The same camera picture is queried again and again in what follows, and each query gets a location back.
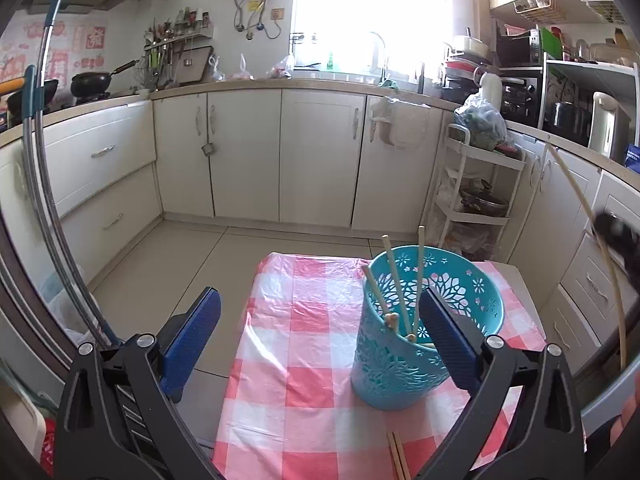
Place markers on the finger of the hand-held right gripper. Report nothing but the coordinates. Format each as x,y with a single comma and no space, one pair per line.
617,232

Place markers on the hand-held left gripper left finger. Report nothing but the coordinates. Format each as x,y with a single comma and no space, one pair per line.
195,340

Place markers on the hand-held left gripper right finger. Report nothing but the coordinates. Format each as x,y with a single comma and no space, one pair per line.
450,342

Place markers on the wooden chopstick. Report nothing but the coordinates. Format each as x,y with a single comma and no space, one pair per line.
375,292
392,275
432,345
395,455
419,270
402,457

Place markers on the teal plastic basket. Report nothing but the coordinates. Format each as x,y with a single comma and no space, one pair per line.
390,375

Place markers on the cream side base cabinets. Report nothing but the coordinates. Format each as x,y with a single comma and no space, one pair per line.
560,220

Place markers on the blue carton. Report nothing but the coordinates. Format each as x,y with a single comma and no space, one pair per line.
633,157

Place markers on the crumpled bags in cart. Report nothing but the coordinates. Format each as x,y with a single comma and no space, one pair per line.
465,240

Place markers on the pink checked plastic tablecloth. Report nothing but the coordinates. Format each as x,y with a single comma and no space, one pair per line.
300,360

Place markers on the white electric kettle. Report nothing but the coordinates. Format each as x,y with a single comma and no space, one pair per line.
607,125

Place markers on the stainless steel pot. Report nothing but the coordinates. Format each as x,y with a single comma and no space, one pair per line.
567,120

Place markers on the metal pan with lid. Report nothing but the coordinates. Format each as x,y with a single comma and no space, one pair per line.
482,202

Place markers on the white rolling cart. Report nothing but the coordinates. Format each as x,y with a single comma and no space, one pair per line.
495,160

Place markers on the black toaster oven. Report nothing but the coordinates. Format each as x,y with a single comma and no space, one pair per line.
520,102

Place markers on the white storage rack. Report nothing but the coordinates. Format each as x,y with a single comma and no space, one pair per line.
575,65

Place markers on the plastic bag of greens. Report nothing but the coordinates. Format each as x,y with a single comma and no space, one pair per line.
480,120

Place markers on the white thermos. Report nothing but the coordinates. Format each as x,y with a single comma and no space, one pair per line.
490,95

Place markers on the cream drawer cabinet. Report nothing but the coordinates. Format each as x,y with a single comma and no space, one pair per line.
100,175

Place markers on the small metal cup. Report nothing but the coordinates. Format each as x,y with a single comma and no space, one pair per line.
208,150

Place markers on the green cutting board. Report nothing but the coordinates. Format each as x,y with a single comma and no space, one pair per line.
550,42

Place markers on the black microwave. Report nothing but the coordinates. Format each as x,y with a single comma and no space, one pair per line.
517,49

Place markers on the cream sink base cabinets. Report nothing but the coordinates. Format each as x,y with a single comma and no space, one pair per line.
310,155

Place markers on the white door bag holder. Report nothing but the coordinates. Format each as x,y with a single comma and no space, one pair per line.
405,125

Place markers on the stack of pots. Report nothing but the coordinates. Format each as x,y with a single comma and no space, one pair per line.
460,72

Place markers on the white casserole dish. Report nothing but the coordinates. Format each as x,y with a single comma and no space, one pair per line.
470,45

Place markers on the small clear plastic bag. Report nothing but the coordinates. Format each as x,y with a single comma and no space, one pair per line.
216,74

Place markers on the pink filled plastic bag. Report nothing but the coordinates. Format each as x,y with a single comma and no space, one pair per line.
246,72

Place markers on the metal baking tray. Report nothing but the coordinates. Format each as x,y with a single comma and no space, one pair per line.
195,65

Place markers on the black wok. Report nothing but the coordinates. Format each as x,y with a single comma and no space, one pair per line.
90,82

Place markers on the large filled plastic bag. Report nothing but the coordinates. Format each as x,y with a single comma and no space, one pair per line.
280,69

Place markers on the black cooking pot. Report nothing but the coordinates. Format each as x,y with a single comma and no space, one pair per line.
45,92

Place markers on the chrome sink faucet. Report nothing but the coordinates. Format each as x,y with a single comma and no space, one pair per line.
382,42

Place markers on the green dish soap bottle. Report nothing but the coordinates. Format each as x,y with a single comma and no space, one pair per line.
330,62

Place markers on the kitchen window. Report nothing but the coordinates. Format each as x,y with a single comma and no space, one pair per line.
360,5

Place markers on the wall utensil rack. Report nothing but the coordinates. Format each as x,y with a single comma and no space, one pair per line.
165,40

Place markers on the wall power outlet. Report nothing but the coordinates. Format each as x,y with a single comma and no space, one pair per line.
277,13

